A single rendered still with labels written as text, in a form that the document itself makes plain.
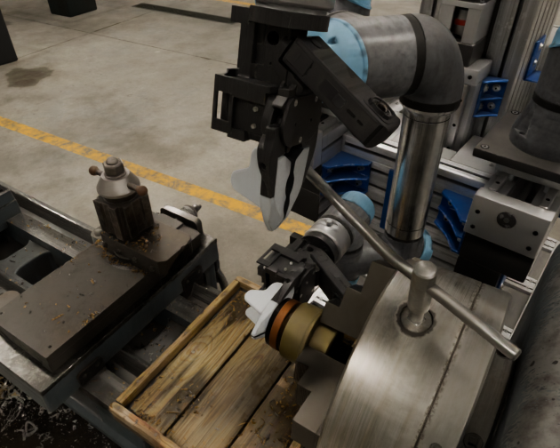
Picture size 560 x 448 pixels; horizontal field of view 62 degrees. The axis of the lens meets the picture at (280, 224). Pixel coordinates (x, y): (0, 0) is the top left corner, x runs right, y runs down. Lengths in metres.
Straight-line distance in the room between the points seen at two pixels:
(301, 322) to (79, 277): 0.50
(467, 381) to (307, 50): 0.34
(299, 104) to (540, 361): 0.34
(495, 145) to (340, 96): 0.65
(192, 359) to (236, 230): 1.69
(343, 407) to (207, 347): 0.46
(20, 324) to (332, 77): 0.72
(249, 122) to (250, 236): 2.08
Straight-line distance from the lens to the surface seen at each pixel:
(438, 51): 0.73
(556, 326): 0.57
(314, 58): 0.42
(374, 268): 0.62
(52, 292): 0.98
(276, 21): 0.42
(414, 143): 0.82
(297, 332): 0.64
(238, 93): 0.44
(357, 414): 0.51
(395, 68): 0.70
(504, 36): 1.18
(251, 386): 0.87
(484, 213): 0.96
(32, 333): 0.93
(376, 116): 0.41
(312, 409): 0.59
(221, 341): 0.93
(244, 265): 2.34
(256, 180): 0.47
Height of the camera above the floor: 1.62
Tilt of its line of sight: 39 degrees down
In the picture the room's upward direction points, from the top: straight up
